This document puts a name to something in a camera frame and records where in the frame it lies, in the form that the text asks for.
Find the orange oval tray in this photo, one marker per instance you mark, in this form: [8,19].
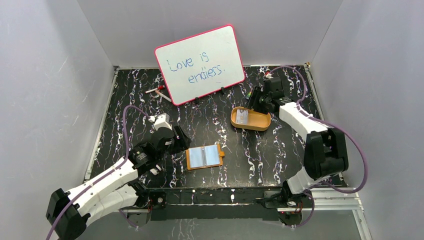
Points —
[256,121]

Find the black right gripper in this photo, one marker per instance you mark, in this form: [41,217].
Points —
[255,94]

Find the orange leather card holder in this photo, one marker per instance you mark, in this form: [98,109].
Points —
[204,157]

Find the pink framed whiteboard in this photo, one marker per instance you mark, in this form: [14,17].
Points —
[201,64]

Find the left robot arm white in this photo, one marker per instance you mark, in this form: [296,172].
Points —
[70,212]

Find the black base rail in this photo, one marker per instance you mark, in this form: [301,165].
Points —
[162,204]

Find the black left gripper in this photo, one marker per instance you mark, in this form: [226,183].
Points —
[180,140]

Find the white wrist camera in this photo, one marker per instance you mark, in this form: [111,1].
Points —
[268,75]
[160,121]

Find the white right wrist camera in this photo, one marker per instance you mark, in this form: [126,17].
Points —
[268,75]

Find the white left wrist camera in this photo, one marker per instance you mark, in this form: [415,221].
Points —
[160,121]

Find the white marker red cap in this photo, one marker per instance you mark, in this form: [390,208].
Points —
[155,89]

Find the pack of coloured markers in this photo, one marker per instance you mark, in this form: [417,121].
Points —
[248,96]

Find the credit card in tray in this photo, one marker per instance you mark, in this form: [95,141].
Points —
[242,116]

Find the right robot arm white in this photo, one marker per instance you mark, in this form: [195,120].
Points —
[325,150]

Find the white marker brown tip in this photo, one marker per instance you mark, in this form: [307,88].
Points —
[163,96]

